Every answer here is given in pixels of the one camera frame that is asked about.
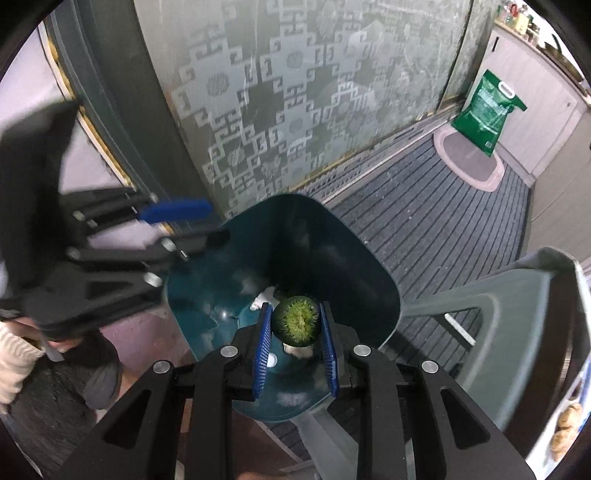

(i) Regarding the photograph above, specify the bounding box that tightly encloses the ginger root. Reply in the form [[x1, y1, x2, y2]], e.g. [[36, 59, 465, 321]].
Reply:
[[550, 403, 583, 461]]

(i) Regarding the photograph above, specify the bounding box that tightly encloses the dark teal trash bin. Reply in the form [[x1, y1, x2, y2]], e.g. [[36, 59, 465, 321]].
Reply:
[[166, 195, 404, 429]]

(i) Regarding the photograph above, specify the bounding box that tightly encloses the white kitchen cabinet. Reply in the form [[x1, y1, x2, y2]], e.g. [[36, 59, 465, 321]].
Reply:
[[481, 24, 590, 263]]

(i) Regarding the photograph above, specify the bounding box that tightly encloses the person's left hand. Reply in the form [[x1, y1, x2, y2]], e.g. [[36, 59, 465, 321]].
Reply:
[[5, 317, 83, 353]]

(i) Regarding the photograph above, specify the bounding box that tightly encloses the cream knit left sleeve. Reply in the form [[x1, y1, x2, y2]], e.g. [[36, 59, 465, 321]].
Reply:
[[0, 322, 45, 414]]

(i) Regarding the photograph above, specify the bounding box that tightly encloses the patterned glass sliding door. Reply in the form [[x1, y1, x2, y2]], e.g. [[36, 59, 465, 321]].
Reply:
[[45, 1, 496, 216]]

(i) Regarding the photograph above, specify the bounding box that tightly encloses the striped dark floor rug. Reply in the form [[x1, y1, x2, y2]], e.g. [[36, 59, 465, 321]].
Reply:
[[257, 133, 532, 462]]

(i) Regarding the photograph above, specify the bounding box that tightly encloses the oval pink grey floor mat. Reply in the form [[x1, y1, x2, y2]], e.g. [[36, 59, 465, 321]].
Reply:
[[433, 123, 505, 192]]

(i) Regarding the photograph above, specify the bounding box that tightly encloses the green white checkered tablecloth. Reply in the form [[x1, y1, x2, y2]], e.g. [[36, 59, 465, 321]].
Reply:
[[527, 264, 590, 479]]

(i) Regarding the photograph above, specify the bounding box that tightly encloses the green rice bag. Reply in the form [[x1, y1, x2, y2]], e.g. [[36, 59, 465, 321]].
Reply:
[[452, 70, 527, 157]]

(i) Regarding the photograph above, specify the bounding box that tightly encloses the frying pan on stove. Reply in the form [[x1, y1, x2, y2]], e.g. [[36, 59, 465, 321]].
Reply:
[[542, 35, 584, 83]]

